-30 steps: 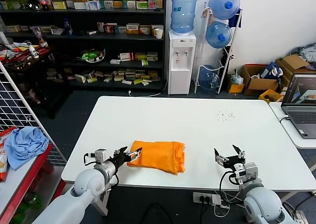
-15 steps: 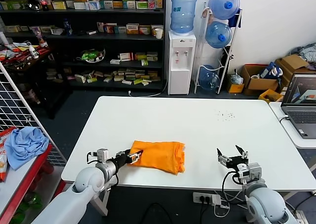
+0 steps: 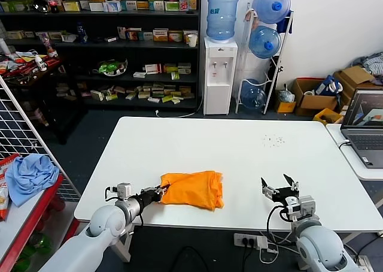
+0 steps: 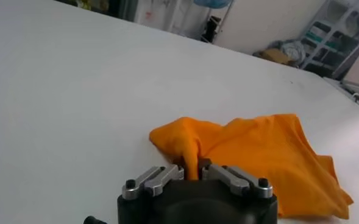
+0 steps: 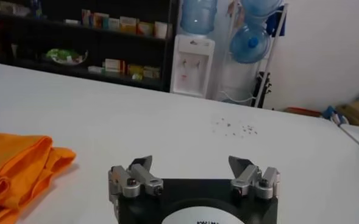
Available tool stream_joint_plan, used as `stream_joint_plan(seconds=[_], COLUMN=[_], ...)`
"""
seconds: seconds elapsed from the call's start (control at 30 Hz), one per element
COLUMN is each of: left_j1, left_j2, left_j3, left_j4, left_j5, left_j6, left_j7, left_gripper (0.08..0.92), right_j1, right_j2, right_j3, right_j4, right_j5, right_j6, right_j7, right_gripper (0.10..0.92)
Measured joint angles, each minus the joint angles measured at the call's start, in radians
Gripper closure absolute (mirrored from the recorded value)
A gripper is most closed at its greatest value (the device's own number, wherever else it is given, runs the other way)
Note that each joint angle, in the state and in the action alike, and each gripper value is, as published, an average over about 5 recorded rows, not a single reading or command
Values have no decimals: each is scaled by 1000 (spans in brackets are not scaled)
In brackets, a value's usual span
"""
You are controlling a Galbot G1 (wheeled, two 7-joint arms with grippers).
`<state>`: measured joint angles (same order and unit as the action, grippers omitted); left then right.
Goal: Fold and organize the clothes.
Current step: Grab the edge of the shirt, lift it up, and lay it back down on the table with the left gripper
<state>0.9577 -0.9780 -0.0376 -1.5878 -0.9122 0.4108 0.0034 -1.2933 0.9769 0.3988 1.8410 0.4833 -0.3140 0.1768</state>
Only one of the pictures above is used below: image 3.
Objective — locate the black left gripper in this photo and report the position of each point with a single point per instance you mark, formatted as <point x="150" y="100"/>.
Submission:
<point x="151" y="196"/>

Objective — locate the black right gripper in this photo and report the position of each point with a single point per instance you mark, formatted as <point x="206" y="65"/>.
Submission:
<point x="284" y="194"/>

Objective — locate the orange t-shirt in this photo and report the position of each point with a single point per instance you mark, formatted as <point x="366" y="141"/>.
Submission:
<point x="191" y="191"/>

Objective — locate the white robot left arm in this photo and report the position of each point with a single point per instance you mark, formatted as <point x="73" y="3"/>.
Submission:
<point x="104" y="221"/>

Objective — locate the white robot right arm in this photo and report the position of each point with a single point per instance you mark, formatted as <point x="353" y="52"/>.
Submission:
<point x="320" y="245"/>

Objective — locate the striped clothes pile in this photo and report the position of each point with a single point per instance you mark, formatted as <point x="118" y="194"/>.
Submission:
<point x="371" y="63"/>

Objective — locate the white plug adapter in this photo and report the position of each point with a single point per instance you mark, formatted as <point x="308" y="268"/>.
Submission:
<point x="262" y="243"/>

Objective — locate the small yellow box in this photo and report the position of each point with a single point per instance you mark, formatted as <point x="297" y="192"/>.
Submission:
<point x="285" y="107"/>

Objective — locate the yellow open carton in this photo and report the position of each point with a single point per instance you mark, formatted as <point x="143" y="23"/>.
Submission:
<point x="327" y="116"/>

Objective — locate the white metal jug rack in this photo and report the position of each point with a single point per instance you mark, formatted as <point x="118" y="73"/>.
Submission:
<point x="268" y="99"/>

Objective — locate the clear bag of items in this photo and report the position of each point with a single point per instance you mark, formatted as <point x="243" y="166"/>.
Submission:
<point x="286" y="96"/>

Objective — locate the cardboard box with orange rim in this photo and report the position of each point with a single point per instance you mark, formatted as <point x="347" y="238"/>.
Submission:
<point x="317" y="102"/>

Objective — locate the grey laptop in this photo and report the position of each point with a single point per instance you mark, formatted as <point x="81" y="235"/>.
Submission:
<point x="365" y="140"/>

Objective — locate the red framed storage rack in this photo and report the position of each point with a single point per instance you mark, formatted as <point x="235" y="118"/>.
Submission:
<point x="64" y="233"/>

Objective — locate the blue white package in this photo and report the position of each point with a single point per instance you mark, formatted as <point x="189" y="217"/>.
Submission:
<point x="327" y="84"/>

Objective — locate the white green flat box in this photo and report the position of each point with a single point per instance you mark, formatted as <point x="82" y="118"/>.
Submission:
<point x="96" y="95"/>

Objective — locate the leaning green medicine box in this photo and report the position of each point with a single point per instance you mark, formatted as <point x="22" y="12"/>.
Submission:
<point x="175" y="76"/>

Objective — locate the black folded stand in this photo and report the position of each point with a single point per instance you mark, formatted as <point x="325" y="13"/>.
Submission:
<point x="273" y="71"/>

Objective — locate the flat white medicine box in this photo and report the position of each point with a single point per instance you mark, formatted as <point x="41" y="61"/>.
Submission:
<point x="110" y="39"/>
<point x="139" y="75"/>

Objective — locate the white water dispenser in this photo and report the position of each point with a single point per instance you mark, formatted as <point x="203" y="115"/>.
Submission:
<point x="219" y="83"/>

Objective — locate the red white medicine box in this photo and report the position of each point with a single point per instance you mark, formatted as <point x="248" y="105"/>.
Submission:
<point x="153" y="69"/>

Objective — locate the green yellow medicine box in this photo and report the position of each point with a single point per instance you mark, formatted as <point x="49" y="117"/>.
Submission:
<point x="170" y="68"/>

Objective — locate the pale green medicine box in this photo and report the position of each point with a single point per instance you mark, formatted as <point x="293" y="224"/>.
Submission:
<point x="184" y="69"/>

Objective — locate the dark side table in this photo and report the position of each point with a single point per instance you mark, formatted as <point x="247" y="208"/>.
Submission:
<point x="68" y="104"/>

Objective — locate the light blue crumpled cloth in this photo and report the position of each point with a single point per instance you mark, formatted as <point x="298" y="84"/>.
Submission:
<point x="30" y="176"/>

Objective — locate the wrapped fruit bowl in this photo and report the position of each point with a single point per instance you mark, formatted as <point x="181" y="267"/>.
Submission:
<point x="110" y="67"/>

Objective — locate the green plastic bottle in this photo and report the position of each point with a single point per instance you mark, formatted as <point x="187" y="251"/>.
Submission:
<point x="39" y="242"/>
<point x="23" y="264"/>

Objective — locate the large brown cardboard box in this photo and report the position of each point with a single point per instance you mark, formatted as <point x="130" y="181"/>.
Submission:
<point x="356" y="77"/>

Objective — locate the white paper cup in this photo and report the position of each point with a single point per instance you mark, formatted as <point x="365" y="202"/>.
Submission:
<point x="192" y="40"/>

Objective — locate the teal white medicine box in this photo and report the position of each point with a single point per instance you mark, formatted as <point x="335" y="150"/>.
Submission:
<point x="147" y="36"/>

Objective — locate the black shelving unit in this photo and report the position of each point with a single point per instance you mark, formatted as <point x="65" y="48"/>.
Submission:
<point x="89" y="53"/>

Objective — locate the wide yellow white box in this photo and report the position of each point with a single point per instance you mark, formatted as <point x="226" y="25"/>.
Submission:
<point x="160" y="35"/>

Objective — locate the red white snack bag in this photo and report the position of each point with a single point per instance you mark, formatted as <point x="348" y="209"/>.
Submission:
<point x="7" y="164"/>

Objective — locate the red white blue box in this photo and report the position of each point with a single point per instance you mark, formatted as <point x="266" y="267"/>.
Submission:
<point x="132" y="35"/>

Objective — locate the orange snack bag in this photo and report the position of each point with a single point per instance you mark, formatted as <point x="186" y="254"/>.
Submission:
<point x="3" y="203"/>

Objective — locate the dark blue hanging cloth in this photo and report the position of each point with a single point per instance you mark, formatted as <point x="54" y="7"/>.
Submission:
<point x="282" y="26"/>

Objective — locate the pink white medicine box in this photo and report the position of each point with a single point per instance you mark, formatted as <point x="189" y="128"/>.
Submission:
<point x="121" y="33"/>

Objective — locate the white plastic bottle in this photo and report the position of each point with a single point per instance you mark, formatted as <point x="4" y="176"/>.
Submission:
<point x="42" y="63"/>

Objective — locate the blue plastic bottle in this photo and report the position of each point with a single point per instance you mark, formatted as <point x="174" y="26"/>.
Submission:
<point x="81" y="33"/>

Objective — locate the open white carton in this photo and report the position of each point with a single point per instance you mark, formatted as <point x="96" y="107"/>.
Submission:
<point x="68" y="38"/>

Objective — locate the labelled blue water jug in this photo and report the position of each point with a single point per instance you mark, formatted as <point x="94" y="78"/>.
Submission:
<point x="222" y="17"/>

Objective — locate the pink labelled drink bottle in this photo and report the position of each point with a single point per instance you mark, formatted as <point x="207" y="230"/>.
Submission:
<point x="50" y="45"/>

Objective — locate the flat yellow medicine box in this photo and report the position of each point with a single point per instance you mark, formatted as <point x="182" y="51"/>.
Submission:
<point x="142" y="5"/>

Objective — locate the narrow yellow medicine box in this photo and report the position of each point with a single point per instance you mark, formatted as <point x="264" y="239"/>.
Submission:
<point x="192" y="4"/>

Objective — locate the blue white medicine box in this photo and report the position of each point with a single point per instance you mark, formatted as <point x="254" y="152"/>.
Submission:
<point x="112" y="6"/>

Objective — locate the tall pink blue box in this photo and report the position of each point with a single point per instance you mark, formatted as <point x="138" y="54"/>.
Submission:
<point x="183" y="1"/>

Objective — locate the yellow white medicine box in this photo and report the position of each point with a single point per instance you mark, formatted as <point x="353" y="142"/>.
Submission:
<point x="71" y="6"/>

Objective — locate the cola bottle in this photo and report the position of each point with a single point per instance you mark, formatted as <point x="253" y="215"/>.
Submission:
<point x="54" y="5"/>

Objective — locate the glossy dark round bowl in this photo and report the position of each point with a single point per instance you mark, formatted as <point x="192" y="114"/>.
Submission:
<point x="41" y="5"/>

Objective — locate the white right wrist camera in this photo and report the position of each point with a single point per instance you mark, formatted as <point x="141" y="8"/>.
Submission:
<point x="303" y="208"/>

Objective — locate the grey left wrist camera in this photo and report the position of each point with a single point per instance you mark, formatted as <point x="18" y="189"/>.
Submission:
<point x="123" y="190"/>

